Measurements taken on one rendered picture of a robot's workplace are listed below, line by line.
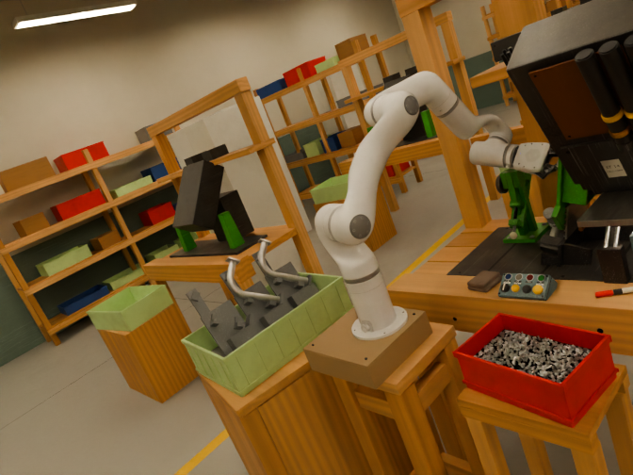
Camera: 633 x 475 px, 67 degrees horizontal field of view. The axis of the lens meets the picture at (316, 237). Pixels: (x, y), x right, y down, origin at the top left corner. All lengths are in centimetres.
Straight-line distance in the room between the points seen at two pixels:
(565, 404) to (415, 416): 48
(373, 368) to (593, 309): 62
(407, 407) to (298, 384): 51
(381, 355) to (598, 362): 55
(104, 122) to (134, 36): 156
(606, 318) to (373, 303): 63
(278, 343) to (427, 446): 65
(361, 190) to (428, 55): 90
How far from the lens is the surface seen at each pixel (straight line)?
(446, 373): 168
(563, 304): 154
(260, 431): 188
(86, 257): 730
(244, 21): 1020
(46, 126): 799
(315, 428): 199
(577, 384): 127
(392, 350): 150
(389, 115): 147
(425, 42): 216
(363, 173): 145
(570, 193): 165
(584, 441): 130
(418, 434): 159
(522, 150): 177
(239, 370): 183
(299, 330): 194
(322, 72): 737
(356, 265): 146
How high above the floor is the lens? 167
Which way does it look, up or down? 15 degrees down
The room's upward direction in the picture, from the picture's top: 22 degrees counter-clockwise
